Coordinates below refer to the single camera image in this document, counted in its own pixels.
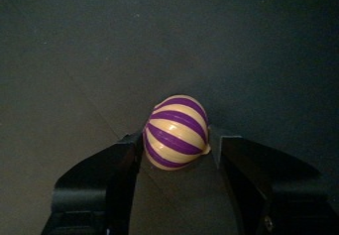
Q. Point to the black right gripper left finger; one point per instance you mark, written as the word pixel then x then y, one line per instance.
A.
pixel 95 186

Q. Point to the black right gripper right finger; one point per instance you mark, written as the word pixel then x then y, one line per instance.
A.
pixel 274 186

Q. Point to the purple striped toy onion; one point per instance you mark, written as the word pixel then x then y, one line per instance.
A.
pixel 177 133

